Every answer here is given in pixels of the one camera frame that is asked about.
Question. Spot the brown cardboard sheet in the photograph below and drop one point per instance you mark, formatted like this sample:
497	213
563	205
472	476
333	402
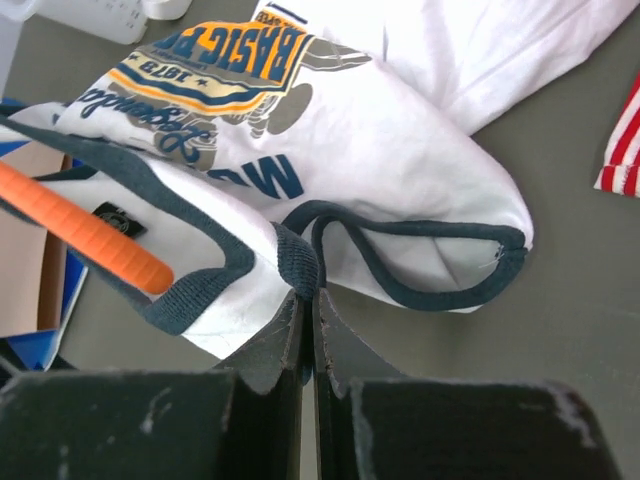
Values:
32	278

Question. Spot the white perforated plastic basket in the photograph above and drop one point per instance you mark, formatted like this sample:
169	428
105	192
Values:
52	49

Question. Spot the red striped tank top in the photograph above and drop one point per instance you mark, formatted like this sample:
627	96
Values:
619	173

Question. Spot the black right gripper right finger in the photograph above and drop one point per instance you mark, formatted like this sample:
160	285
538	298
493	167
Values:
375	422

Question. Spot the orange hanger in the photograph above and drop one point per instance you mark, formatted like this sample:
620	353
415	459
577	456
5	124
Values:
86	233

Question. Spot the white printed tank top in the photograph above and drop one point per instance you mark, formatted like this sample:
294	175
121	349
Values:
317	142

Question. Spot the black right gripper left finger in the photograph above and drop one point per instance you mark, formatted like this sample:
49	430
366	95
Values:
238	420

